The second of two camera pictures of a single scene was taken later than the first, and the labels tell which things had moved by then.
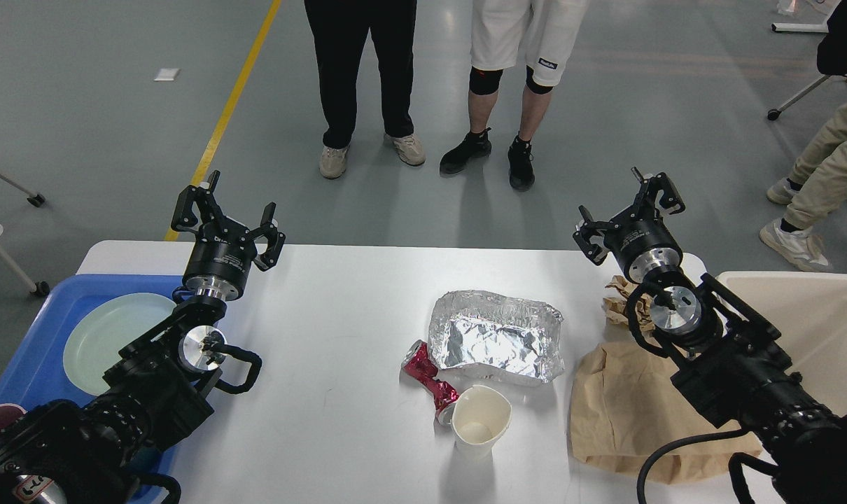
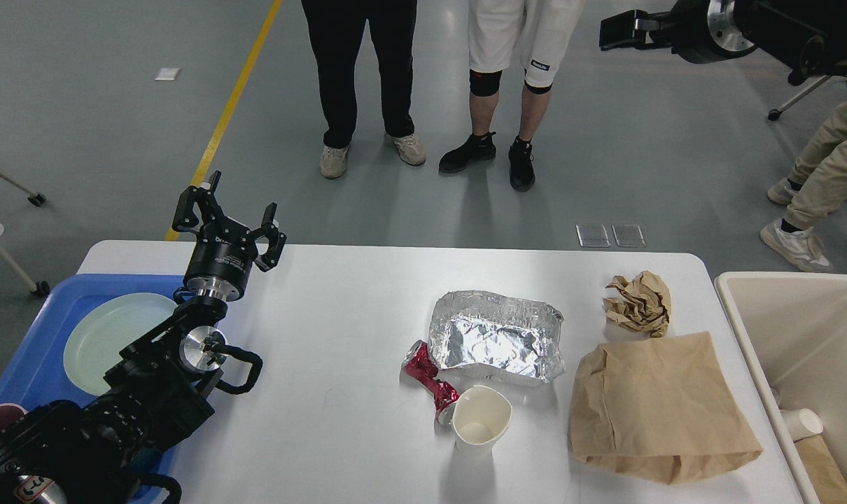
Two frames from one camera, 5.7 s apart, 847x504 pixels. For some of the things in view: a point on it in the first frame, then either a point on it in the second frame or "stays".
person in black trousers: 340,30 stays
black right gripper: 639,238 -> 708,31
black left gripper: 223,250 stays
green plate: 102,328 stays
